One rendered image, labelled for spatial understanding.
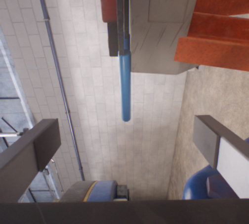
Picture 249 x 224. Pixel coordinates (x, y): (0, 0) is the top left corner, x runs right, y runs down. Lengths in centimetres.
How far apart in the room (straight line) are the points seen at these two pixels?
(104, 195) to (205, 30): 26
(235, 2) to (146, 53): 17
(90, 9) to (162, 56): 307
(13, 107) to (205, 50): 420
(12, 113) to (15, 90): 60
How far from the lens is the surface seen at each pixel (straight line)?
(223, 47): 19
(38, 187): 609
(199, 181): 25
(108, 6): 26
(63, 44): 344
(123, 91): 21
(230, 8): 31
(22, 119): 440
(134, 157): 484
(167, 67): 19
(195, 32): 24
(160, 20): 17
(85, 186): 35
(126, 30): 20
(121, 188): 40
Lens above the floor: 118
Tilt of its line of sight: 1 degrees up
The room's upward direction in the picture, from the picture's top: 91 degrees counter-clockwise
